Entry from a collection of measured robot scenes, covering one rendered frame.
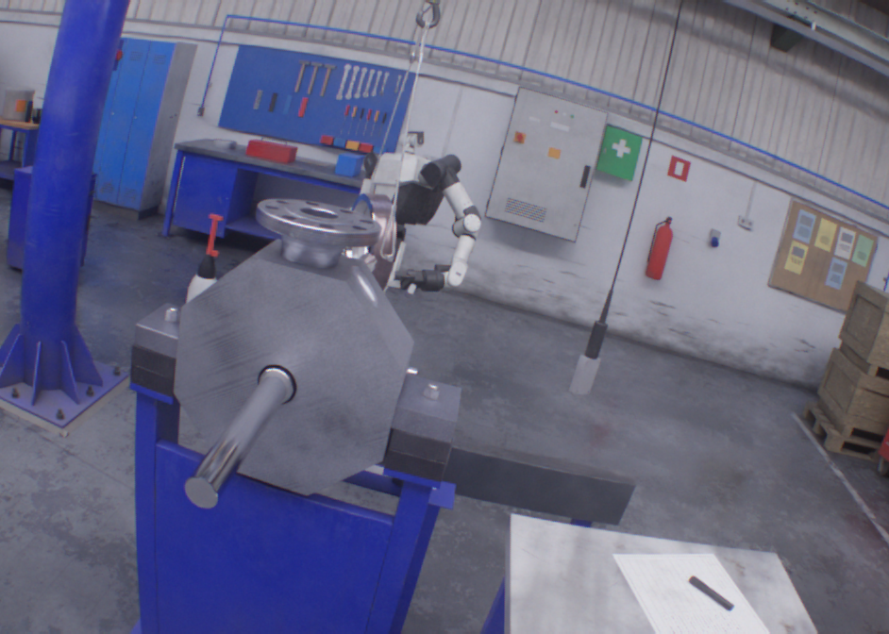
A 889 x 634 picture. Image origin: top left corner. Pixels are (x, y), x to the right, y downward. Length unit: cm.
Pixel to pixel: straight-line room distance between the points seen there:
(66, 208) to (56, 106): 48
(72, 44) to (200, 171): 352
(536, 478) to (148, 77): 577
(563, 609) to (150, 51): 635
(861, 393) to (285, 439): 505
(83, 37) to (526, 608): 274
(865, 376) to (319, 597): 491
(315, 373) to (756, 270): 599
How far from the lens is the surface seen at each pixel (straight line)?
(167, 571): 194
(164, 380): 161
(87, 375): 367
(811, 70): 731
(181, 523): 181
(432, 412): 148
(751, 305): 718
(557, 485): 197
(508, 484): 196
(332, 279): 140
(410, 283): 310
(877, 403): 612
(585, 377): 240
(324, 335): 143
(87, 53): 318
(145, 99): 699
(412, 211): 338
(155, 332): 158
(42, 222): 330
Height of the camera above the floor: 170
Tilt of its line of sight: 16 degrees down
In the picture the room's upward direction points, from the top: 15 degrees clockwise
